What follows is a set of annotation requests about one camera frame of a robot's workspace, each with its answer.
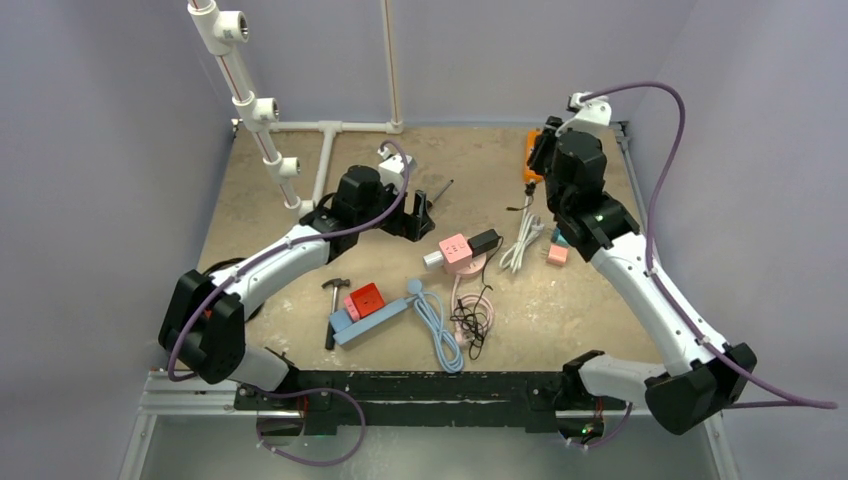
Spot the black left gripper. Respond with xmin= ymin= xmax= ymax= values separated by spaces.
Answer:
xmin=355 ymin=176 xmax=432 ymax=241

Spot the orange power strip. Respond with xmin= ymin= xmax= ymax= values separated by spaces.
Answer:
xmin=521 ymin=129 xmax=546 ymax=185

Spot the pink cube power socket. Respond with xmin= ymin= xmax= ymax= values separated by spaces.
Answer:
xmin=438 ymin=234 xmax=486 ymax=278

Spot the teal USB charger plug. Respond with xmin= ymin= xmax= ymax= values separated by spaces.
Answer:
xmin=551 ymin=228 xmax=569 ymax=248

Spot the black power adapter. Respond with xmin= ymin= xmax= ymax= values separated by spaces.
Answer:
xmin=467 ymin=229 xmax=501 ymax=258

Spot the white power cord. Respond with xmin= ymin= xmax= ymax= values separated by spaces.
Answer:
xmin=498 ymin=185 xmax=547 ymax=276

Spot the salmon pink USB charger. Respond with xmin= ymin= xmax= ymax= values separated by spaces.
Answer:
xmin=546 ymin=243 xmax=569 ymax=267

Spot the thin black adapter cable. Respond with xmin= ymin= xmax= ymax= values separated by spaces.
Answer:
xmin=449 ymin=237 xmax=506 ymax=362

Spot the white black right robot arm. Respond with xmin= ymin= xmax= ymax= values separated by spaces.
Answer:
xmin=527 ymin=116 xmax=758 ymax=435

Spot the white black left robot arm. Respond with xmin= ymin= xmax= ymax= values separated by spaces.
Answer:
xmin=158 ymin=155 xmax=430 ymax=409

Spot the red cube socket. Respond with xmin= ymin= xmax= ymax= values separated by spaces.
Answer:
xmin=349 ymin=283 xmax=386 ymax=320

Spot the small pink plug block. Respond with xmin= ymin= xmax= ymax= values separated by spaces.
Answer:
xmin=343 ymin=296 xmax=361 ymax=323

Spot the black yellow flathead screwdriver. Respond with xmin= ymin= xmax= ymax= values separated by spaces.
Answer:
xmin=427 ymin=179 xmax=454 ymax=208

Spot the black steel claw hammer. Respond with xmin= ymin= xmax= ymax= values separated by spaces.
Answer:
xmin=322 ymin=278 xmax=351 ymax=351

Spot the light blue power strip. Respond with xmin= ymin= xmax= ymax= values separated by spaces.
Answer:
xmin=324 ymin=299 xmax=408 ymax=350

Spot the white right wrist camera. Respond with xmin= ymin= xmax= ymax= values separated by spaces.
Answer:
xmin=564 ymin=92 xmax=612 ymax=137

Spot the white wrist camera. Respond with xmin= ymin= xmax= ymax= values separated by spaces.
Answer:
xmin=377 ymin=147 xmax=417 ymax=195
xmin=564 ymin=92 xmax=612 ymax=137

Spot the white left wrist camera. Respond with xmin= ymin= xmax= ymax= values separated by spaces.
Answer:
xmin=377 ymin=147 xmax=417 ymax=195

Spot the light blue coiled cable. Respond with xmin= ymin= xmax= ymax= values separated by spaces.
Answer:
xmin=405 ymin=278 xmax=466 ymax=374

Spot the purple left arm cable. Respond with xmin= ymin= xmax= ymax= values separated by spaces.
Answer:
xmin=166 ymin=139 xmax=413 ymax=468

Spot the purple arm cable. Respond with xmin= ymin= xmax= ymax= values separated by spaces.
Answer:
xmin=166 ymin=139 xmax=413 ymax=468
xmin=561 ymin=81 xmax=839 ymax=450

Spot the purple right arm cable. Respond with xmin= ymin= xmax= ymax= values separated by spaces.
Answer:
xmin=561 ymin=81 xmax=839 ymax=450

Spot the pink coiled cable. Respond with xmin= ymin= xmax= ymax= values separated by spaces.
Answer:
xmin=449 ymin=274 xmax=497 ymax=351

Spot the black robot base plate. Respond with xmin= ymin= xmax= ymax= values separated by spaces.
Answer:
xmin=234 ymin=370 xmax=625 ymax=435

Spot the white PVC pipe frame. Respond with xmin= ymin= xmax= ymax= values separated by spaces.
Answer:
xmin=186 ymin=0 xmax=405 ymax=220

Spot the aluminium rail frame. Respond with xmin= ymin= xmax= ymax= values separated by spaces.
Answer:
xmin=142 ymin=127 xmax=734 ymax=479

